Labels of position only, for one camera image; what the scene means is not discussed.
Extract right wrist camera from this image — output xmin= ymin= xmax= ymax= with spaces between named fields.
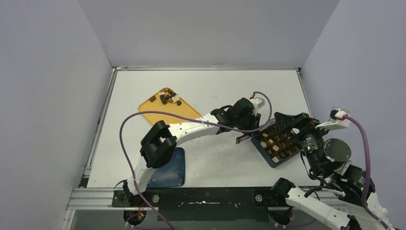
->
xmin=316 ymin=107 xmax=350 ymax=131

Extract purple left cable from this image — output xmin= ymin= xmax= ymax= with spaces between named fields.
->
xmin=119 ymin=91 xmax=273 ymax=230

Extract yellow tray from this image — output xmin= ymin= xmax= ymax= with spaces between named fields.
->
xmin=138 ymin=87 xmax=201 ymax=125

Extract blue chocolate box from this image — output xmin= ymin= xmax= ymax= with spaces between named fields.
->
xmin=251 ymin=124 xmax=302 ymax=168

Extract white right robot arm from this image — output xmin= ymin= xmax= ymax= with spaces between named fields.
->
xmin=271 ymin=108 xmax=393 ymax=230

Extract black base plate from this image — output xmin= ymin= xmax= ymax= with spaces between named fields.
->
xmin=112 ymin=186 xmax=295 ymax=222

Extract metal tweezers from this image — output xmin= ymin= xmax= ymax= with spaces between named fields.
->
xmin=236 ymin=133 xmax=253 ymax=144

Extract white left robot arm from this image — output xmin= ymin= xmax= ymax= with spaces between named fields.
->
xmin=124 ymin=97 xmax=265 ymax=206

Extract blue box lid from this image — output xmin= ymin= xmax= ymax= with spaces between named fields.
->
xmin=147 ymin=147 xmax=186 ymax=188

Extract aluminium frame rail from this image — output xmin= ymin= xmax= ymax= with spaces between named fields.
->
xmin=67 ymin=188 xmax=159 ymax=211

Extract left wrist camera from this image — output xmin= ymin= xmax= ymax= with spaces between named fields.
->
xmin=249 ymin=97 xmax=265 ymax=110

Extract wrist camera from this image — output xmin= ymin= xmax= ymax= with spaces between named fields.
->
xmin=316 ymin=107 xmax=350 ymax=131
xmin=249 ymin=97 xmax=265 ymax=110

